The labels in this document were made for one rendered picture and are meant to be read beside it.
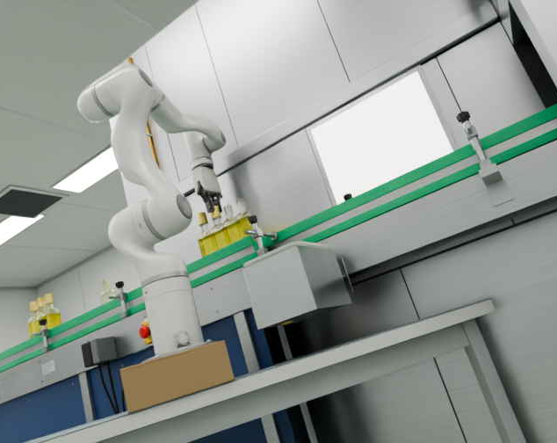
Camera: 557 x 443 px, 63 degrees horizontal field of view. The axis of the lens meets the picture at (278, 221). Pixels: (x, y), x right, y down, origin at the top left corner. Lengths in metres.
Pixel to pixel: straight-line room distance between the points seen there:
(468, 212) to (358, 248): 0.31
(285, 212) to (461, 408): 0.83
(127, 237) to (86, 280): 6.00
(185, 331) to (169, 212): 0.30
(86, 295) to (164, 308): 6.10
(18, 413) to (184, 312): 1.27
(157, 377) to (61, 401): 1.01
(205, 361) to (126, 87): 0.75
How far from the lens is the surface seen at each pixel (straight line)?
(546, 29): 1.18
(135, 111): 1.33
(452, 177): 1.29
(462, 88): 1.56
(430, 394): 1.51
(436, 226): 1.26
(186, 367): 1.07
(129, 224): 1.23
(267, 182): 1.69
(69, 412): 2.01
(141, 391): 1.07
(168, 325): 1.13
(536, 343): 1.45
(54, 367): 2.03
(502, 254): 1.44
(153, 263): 1.17
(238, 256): 1.41
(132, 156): 1.28
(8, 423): 2.36
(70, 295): 7.50
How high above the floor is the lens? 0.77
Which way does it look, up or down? 16 degrees up
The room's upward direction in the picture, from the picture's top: 17 degrees counter-clockwise
